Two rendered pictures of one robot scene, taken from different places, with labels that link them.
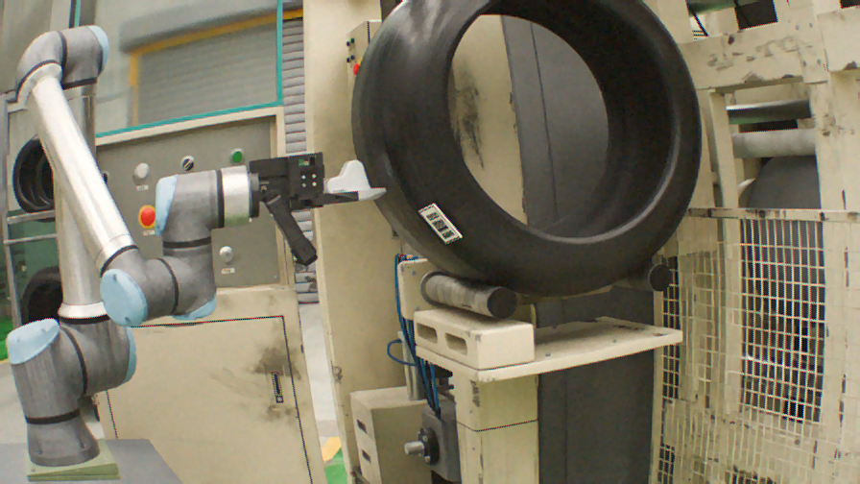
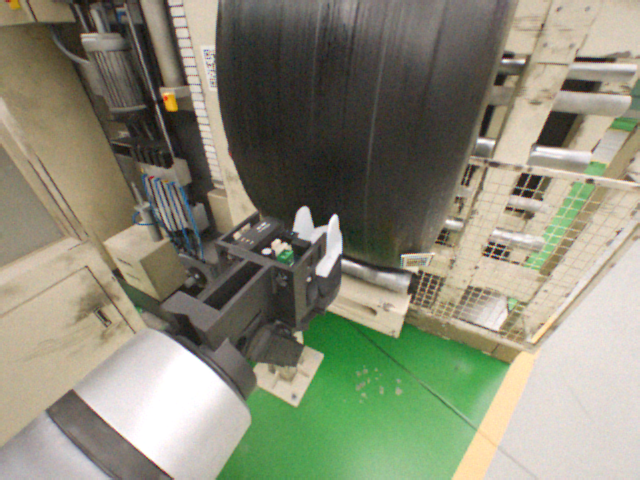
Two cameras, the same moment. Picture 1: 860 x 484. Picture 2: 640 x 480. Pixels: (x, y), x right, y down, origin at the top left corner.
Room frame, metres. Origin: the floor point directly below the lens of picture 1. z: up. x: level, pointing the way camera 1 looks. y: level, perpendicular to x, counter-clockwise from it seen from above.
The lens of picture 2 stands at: (1.53, 0.27, 1.26)
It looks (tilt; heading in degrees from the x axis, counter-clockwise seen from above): 37 degrees down; 312
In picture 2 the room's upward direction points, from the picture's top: straight up
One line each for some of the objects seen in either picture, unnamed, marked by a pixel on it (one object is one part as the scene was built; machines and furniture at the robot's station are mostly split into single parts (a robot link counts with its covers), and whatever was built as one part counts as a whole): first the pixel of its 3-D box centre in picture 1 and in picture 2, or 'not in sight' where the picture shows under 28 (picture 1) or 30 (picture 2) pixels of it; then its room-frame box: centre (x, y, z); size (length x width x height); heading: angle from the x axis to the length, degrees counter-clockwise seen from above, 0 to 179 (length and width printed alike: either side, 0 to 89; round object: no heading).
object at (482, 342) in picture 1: (469, 335); (326, 277); (1.80, -0.05, 0.84); 0.36 x 0.09 x 0.06; 15
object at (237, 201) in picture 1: (236, 196); (170, 398); (1.64, 0.28, 1.09); 0.10 x 0.05 x 0.09; 15
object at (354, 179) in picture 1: (356, 181); (330, 238); (1.67, 0.10, 1.09); 0.09 x 0.03 x 0.06; 105
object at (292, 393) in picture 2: not in sight; (286, 365); (2.07, -0.10, 0.02); 0.27 x 0.27 x 0.04; 15
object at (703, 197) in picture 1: (666, 180); not in sight; (2.14, -0.49, 1.05); 0.20 x 0.15 x 0.30; 15
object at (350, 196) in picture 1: (327, 198); (315, 282); (1.65, 0.14, 1.07); 0.09 x 0.05 x 0.02; 105
